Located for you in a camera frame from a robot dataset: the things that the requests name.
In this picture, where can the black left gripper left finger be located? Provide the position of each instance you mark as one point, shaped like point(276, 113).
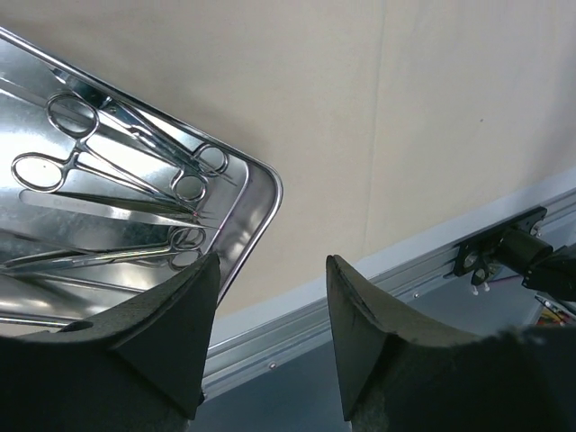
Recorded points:
point(135, 367)

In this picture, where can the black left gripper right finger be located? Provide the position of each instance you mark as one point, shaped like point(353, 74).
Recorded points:
point(400, 370)

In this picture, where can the metal instrument tray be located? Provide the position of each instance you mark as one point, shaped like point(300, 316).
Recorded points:
point(52, 141)

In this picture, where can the beige cloth wrap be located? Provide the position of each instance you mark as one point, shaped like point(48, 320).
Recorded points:
point(383, 118)

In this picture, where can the steel surgical scissors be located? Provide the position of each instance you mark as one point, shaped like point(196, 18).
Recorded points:
point(189, 163)

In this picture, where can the steel small scissors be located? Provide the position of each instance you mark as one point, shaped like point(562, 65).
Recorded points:
point(180, 240)

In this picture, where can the steel tweezers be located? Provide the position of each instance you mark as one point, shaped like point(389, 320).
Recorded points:
point(150, 213)

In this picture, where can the steel hemostat large rings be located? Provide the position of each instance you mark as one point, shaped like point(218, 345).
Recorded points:
point(81, 153)

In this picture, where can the aluminium mounting rail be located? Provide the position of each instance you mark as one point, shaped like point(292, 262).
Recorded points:
point(460, 290)

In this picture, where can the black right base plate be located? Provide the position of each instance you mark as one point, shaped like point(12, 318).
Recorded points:
point(478, 250)

